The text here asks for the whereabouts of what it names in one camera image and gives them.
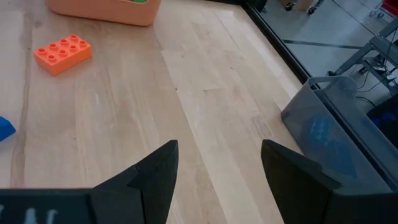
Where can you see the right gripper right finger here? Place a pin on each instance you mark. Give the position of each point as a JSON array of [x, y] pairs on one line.
[[295, 186]]

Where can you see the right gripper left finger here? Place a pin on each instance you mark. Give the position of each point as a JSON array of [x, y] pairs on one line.
[[149, 193]]

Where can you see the blue toy building block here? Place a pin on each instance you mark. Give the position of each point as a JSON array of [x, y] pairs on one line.
[[318, 130], [340, 158], [6, 129]]

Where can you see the orange toy building block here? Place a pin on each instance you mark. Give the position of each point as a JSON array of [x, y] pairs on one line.
[[62, 57]]

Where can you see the green toy building block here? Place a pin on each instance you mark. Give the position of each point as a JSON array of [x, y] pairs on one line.
[[138, 1]]

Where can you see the grey translucent plastic bin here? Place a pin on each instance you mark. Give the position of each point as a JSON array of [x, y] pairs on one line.
[[298, 124]]

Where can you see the tan wheeled dolly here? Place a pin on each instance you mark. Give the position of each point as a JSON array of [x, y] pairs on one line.
[[303, 3]]

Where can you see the orange plastic bin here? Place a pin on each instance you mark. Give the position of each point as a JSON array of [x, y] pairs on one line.
[[102, 12]]

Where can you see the red tool cart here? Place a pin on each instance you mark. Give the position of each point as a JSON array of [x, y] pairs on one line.
[[391, 4]]

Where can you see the grey metal workbench frame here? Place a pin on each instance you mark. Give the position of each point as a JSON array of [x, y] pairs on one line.
[[385, 45]]

